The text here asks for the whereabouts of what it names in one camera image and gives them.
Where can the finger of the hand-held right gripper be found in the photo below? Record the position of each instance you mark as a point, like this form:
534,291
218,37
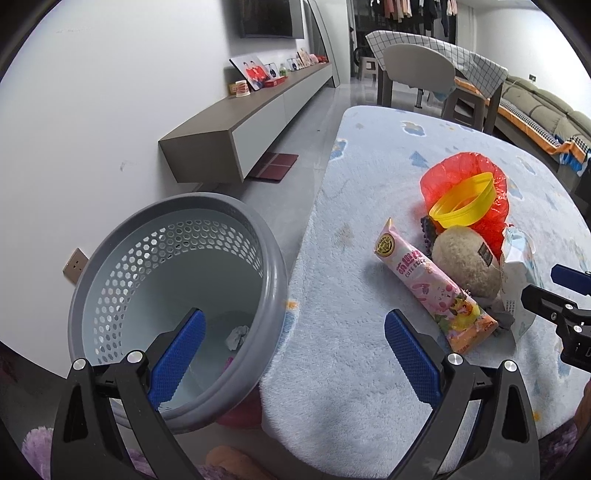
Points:
568,277
542,302

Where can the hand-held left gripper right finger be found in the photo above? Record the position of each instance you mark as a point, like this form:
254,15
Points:
413,364

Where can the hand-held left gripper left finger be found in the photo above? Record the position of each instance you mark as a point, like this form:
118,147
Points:
180,360

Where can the white tissue packet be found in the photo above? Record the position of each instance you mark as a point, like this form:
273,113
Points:
517,277

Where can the pink snack packet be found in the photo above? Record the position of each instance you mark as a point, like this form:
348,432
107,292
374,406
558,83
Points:
429,286

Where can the beige round fluffy pad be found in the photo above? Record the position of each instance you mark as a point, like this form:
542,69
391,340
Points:
461,258

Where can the grey perforated plastic basket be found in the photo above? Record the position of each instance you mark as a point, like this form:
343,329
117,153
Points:
270,295

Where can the small grey cloth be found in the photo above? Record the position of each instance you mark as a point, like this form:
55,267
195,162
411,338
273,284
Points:
503,318

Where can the crumpled grey paper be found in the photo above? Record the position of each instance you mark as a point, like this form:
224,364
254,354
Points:
236,338

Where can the light blue fluffy rug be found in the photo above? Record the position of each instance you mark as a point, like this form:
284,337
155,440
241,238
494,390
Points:
351,369

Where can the pink cloth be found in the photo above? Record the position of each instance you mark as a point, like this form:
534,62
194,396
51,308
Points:
240,415

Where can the dark spiked roller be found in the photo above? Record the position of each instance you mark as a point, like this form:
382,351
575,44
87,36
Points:
427,230

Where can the houndstooth orange-edged blanket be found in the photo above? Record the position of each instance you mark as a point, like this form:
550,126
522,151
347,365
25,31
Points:
531,122

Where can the red plastic bag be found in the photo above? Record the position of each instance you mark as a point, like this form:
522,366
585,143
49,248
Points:
443,173

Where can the purple fluffy cloth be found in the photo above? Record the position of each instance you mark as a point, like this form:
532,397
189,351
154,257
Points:
37,445

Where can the green sofa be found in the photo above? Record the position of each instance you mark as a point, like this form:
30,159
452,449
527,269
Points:
540,101

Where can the grey stool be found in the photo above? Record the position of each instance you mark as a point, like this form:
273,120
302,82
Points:
461,99

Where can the dark red floor mat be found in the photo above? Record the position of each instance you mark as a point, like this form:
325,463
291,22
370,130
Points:
274,166

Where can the table with checkered cloth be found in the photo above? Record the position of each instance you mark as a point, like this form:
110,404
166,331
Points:
475,64

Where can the grey dining chair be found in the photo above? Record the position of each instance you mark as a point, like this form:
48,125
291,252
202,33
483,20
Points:
415,69

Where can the white paper cup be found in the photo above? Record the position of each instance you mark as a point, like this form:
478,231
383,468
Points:
240,88

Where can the flat red box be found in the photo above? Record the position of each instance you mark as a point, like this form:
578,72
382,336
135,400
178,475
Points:
275,81

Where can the large photo print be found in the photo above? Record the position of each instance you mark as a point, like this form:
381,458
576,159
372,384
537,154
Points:
254,71

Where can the row of hanging clothes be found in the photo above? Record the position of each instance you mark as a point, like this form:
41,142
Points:
401,9

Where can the small red ornament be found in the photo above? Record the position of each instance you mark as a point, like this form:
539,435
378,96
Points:
319,58

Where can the brown wall socket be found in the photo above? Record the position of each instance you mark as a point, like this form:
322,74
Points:
76,266

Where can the floating grey wall cabinet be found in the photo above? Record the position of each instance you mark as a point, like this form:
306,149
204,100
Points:
217,124

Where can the small dark photo frame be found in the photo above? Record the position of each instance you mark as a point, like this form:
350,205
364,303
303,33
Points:
272,70

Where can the black wall television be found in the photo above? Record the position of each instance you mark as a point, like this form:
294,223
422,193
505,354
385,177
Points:
268,18

